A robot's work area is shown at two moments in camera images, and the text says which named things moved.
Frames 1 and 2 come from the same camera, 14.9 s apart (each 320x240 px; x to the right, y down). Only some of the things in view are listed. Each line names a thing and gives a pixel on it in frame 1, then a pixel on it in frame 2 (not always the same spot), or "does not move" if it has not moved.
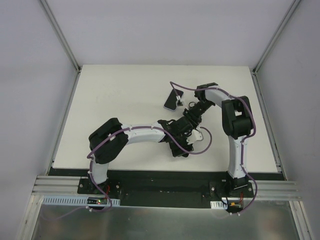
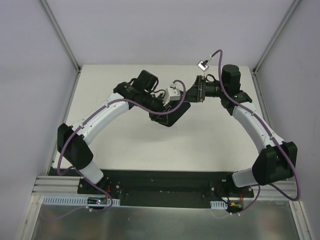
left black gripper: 178,146 to 160,113
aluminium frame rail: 57,185 does not move
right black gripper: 189,114 to 200,89
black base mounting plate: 162,188 does not move
